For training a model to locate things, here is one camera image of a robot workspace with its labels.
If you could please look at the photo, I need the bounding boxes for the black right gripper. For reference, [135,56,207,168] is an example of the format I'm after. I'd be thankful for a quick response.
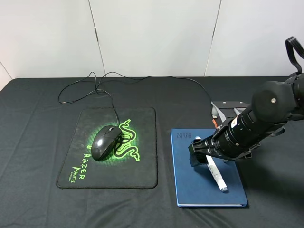
[188,124,237,167]

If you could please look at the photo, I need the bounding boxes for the white marker pen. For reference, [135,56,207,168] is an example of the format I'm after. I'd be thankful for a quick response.
[206,155,228,192]

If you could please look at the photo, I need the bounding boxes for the black computer mouse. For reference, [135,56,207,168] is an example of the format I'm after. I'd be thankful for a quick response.
[91,125,122,161]

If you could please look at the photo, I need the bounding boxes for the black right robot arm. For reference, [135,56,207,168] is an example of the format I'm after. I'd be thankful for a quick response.
[189,74,304,167]

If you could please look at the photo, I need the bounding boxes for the blue notebook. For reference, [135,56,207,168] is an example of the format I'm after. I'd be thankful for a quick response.
[171,129,247,207]

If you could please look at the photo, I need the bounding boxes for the orange notebook bookmark ribbon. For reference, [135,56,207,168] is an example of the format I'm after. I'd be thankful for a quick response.
[212,119,218,129]

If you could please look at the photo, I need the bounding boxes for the black green Razer mouse pad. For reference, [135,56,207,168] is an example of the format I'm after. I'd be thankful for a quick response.
[57,107,158,189]

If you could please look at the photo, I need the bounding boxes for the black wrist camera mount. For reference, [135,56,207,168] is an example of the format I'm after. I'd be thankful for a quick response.
[211,101,249,121]

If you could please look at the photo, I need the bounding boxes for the black mouse cable with USB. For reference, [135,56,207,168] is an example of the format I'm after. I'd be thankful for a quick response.
[58,71,218,127]

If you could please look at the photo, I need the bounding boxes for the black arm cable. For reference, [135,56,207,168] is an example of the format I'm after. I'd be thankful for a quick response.
[285,36,304,73]

